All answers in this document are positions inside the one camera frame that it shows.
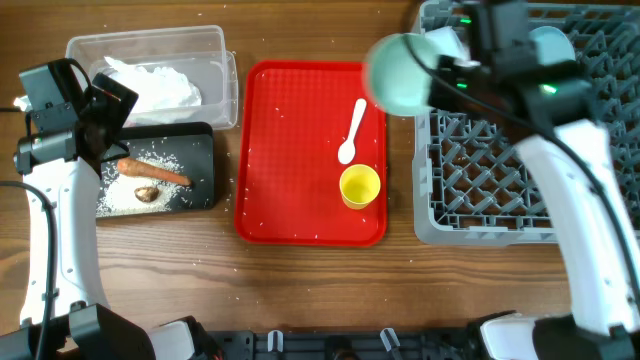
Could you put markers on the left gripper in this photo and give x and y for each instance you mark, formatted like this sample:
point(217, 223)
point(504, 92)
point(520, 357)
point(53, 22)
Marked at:
point(116, 110)

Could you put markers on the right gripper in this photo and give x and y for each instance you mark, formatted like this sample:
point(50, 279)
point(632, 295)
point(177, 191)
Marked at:
point(444, 68)

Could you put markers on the white napkin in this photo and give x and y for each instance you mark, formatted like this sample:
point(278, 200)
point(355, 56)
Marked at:
point(155, 90)

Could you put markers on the mint green bowl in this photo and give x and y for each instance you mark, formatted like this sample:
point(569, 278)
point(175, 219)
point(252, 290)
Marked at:
point(393, 78)

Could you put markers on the orange carrot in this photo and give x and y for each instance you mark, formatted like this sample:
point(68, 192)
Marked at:
point(134, 168)

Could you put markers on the white rice pile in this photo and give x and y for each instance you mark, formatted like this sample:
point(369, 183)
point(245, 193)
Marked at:
point(117, 191)

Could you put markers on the brown food scrap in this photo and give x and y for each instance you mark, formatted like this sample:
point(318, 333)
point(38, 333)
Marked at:
point(147, 194)

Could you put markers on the light blue plate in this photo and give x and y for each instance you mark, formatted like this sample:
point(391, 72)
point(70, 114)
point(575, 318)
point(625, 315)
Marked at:
point(552, 45)

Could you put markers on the white plastic spoon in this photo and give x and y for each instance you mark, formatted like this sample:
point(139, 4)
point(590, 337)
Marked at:
point(347, 150)

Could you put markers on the yellow plastic cup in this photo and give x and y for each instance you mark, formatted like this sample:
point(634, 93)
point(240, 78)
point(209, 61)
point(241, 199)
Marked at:
point(359, 185)

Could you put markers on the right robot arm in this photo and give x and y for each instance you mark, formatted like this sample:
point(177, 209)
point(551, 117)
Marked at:
point(535, 86)

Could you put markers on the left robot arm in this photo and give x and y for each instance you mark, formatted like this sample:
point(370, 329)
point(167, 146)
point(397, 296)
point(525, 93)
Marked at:
point(73, 121)

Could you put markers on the grey dishwasher rack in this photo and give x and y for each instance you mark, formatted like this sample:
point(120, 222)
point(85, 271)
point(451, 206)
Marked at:
point(469, 186)

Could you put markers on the clear plastic bin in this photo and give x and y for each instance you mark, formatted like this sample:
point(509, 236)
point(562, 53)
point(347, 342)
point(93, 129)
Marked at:
point(196, 56)

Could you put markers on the black plastic tray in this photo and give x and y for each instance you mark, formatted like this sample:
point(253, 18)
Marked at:
point(193, 145)

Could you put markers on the red serving tray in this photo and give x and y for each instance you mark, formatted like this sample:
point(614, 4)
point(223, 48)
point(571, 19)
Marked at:
point(296, 114)

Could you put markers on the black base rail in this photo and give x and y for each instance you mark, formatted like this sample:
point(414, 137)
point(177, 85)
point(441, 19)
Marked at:
point(431, 344)

